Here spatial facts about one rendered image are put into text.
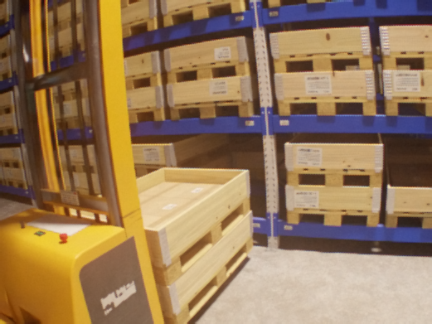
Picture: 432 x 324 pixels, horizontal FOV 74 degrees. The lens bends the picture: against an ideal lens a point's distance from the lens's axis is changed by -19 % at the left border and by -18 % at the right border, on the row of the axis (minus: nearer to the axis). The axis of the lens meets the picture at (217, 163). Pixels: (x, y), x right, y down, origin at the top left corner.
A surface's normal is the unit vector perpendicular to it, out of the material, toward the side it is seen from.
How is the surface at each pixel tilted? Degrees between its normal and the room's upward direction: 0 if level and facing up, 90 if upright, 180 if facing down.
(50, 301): 74
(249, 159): 90
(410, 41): 90
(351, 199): 90
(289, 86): 90
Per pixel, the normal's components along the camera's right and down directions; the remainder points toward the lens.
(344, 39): -0.46, 0.23
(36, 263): -0.45, -0.14
